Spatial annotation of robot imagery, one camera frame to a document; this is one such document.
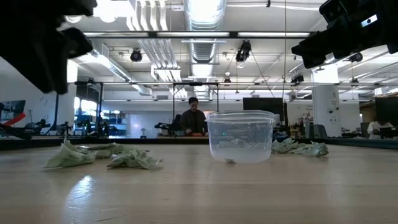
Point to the black overhead camera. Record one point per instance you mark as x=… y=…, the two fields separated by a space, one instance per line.
x=244 y=49

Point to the dark wall screen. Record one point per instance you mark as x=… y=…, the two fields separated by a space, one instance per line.
x=12 y=109

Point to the small ceiling lamp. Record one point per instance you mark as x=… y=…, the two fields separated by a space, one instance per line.
x=227 y=80

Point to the black background rig frame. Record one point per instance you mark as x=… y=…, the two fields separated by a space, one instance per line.
x=101 y=105
x=196 y=83

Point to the white building column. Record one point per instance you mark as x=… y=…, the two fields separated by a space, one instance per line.
x=326 y=102

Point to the grey chair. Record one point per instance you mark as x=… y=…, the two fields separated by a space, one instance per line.
x=318 y=130

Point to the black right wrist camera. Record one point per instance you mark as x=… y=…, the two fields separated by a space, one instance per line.
x=331 y=9

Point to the brown cabinet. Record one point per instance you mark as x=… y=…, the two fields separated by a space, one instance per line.
x=368 y=113

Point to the black ceiling spotlight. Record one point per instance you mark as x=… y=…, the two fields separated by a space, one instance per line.
x=298 y=79
x=356 y=57
x=136 y=56

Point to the small desk lamp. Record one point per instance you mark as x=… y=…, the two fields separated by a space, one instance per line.
x=143 y=133

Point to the blue rounded object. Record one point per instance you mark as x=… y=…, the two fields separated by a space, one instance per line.
x=281 y=136

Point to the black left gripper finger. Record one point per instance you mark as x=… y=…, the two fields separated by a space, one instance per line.
x=46 y=71
x=78 y=43

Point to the person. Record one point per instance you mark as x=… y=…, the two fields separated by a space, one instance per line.
x=376 y=127
x=192 y=119

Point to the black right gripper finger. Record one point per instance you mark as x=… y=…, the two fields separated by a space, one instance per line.
x=306 y=47
x=323 y=53

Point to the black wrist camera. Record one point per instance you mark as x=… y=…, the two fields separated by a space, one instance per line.
x=331 y=9
x=77 y=7

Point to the small orange object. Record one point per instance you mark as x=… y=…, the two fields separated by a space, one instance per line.
x=197 y=134

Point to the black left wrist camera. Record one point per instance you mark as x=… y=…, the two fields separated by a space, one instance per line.
x=77 y=7

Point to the black metal table frame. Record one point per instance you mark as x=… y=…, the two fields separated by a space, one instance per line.
x=46 y=143

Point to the black background machine part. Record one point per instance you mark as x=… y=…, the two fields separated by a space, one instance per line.
x=12 y=130

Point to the white LED light strip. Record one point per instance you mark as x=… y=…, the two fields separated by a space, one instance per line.
x=273 y=34
x=192 y=34
x=124 y=34

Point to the clear plastic container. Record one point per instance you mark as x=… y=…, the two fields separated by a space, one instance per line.
x=217 y=124

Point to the dark large screen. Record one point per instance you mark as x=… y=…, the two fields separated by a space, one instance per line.
x=387 y=110

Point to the black monitor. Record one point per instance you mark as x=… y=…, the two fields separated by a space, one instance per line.
x=264 y=104

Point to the silver ventilation duct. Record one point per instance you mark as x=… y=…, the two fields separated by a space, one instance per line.
x=203 y=15

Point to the red bar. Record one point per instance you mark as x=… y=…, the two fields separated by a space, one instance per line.
x=17 y=119

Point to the blue shelving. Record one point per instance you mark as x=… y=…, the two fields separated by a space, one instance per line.
x=118 y=124

